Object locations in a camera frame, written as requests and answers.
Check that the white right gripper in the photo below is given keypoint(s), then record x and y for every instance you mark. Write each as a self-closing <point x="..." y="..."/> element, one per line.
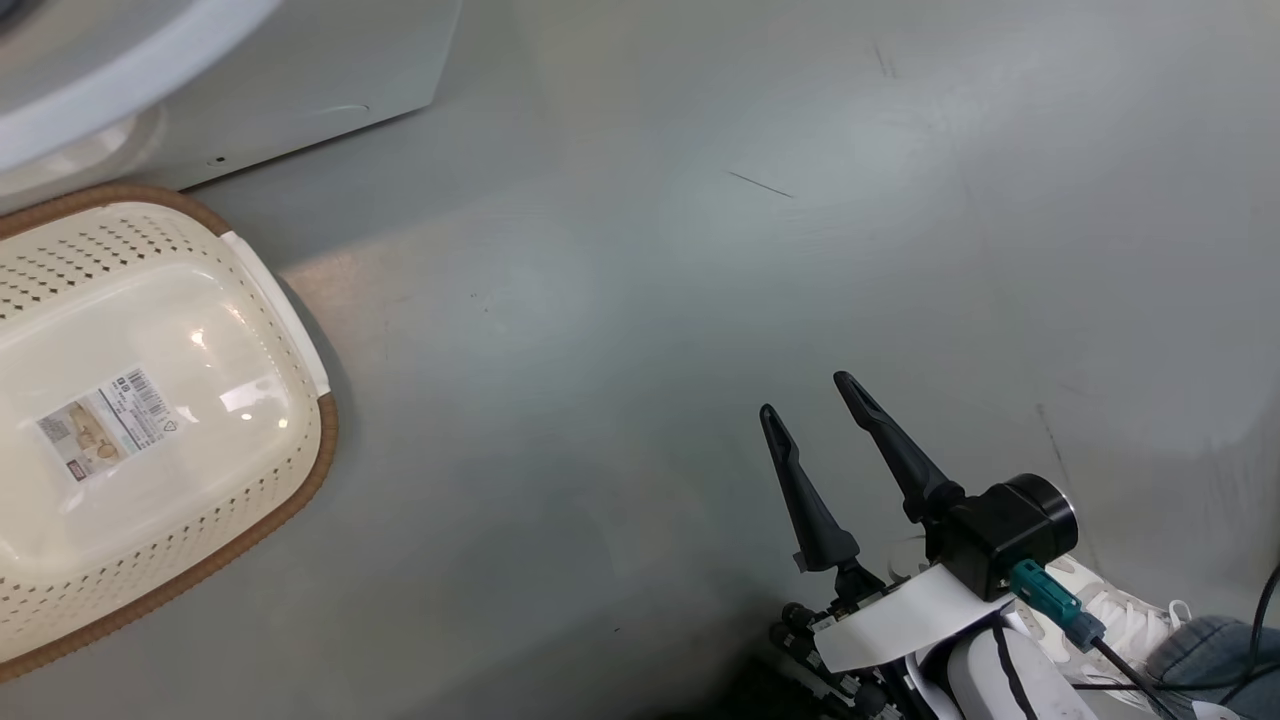
<point x="900" y="625"/>

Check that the cream perforated laundry basket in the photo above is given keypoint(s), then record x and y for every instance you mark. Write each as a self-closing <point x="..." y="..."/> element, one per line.
<point x="200" y="300"/>

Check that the white front-load washing machine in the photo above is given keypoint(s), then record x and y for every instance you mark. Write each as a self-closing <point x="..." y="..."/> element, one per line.
<point x="300" y="80"/>

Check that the barcode label in basket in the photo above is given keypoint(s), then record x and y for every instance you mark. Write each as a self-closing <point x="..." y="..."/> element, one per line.
<point x="105" y="425"/>

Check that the white sneaker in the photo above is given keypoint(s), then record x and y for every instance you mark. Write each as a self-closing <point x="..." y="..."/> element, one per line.
<point x="1130" y="620"/>

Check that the blue jeans leg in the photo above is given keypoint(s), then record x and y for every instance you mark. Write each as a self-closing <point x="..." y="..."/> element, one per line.
<point x="1210" y="660"/>

